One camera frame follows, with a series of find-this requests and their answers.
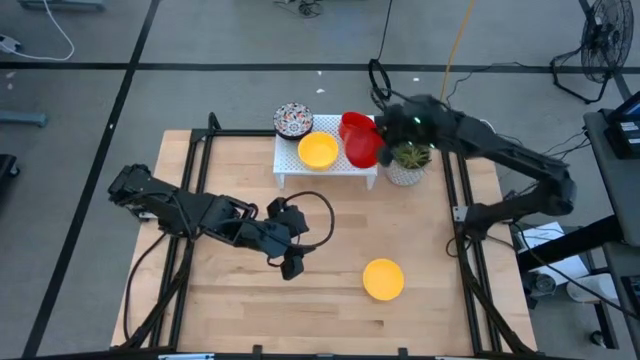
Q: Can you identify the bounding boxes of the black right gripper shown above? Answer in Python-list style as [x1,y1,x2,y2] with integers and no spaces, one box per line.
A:
[373,93,454,169]

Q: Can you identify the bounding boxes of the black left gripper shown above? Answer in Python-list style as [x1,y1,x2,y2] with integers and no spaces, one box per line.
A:
[233,218,306,282]

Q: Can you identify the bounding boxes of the red plastic mini bowl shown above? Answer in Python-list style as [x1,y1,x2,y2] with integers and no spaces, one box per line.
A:
[343,128,387,170]
[338,111,378,146]

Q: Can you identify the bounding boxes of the yellow plastic mini bowl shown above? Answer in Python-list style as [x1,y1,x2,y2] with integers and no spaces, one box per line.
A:
[297,131,341,173]
[362,257,406,303]

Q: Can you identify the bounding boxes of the dark bowl with patterned inside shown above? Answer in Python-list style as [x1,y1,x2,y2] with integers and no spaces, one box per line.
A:
[273,102,315,137]
[272,102,315,142]

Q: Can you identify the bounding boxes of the potted green spiky plant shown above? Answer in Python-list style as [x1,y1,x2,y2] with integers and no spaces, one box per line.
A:
[383,141,433,188]

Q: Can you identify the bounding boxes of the white perforated metal shelf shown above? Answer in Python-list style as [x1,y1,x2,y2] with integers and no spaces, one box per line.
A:
[272,114,380,192]

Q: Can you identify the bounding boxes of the white paper sheets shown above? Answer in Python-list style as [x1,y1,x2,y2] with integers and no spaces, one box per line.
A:
[518,221,592,287]

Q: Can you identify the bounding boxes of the grey side table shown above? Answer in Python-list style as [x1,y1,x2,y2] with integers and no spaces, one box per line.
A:
[514,89,640,351]

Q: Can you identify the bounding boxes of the black floor fan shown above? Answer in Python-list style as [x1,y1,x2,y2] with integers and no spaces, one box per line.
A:
[549,0,636,105]

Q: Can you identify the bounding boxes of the black laptop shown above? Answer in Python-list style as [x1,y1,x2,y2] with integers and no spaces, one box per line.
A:
[603,91,640,160]

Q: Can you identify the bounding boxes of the white power adapter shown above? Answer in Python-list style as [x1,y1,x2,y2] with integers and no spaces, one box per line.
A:
[0,33,22,54]

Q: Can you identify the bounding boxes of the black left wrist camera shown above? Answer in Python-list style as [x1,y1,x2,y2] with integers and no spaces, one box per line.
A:
[266,196,311,237]

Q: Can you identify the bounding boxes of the black coiled cable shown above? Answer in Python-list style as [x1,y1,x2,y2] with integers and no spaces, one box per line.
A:
[367,58,394,102]

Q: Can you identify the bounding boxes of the black looped camera cable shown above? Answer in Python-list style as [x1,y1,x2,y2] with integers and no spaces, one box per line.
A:
[279,190,337,251]

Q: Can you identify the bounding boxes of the black straight floor cable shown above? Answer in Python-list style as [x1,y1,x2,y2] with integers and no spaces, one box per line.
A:
[376,0,394,61]

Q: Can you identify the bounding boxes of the yellow hanging cable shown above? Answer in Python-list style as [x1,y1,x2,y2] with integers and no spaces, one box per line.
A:
[438,0,476,102]

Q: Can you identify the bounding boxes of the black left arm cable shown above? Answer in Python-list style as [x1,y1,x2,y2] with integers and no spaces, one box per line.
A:
[122,230,172,345]

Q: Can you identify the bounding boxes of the black aluminium table frame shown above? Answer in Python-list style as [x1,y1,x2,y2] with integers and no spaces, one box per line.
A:
[119,111,539,360]

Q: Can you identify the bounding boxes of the black cable bundle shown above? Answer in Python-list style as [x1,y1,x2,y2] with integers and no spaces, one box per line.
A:
[273,0,325,20]

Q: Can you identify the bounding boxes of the white floor cable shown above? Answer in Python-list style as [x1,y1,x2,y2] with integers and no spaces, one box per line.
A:
[14,0,76,63]

